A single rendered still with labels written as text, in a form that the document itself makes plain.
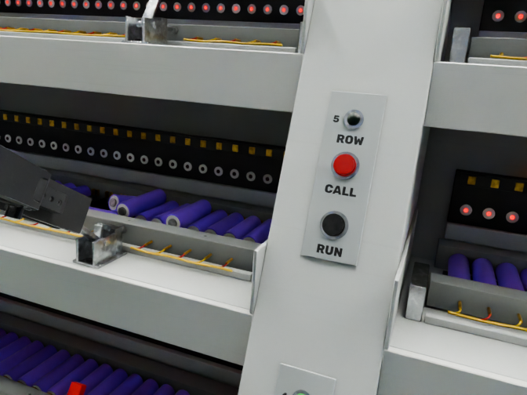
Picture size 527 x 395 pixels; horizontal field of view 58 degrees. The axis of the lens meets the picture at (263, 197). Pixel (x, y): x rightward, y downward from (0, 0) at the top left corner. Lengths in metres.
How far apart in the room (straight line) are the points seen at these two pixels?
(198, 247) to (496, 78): 0.27
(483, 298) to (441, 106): 0.15
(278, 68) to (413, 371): 0.24
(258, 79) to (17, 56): 0.25
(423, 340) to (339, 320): 0.06
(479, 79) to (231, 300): 0.24
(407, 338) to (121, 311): 0.23
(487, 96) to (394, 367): 0.19
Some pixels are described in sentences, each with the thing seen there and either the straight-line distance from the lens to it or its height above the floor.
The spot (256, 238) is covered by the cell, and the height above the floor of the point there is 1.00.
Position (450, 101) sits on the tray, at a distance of 0.36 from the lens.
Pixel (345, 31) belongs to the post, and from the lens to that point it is 0.38.
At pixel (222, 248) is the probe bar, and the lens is 0.42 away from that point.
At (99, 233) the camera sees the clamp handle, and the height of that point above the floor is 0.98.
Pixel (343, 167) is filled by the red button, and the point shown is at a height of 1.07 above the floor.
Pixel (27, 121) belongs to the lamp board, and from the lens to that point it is 0.72.
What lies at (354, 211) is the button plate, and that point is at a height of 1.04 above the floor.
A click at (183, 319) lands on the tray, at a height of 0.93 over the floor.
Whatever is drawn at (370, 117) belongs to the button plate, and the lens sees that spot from 0.35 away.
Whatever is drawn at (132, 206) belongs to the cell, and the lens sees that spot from 0.50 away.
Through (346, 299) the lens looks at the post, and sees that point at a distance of 0.34.
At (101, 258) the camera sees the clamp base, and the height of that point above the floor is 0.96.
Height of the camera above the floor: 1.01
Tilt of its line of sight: 4 degrees up
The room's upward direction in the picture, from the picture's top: 11 degrees clockwise
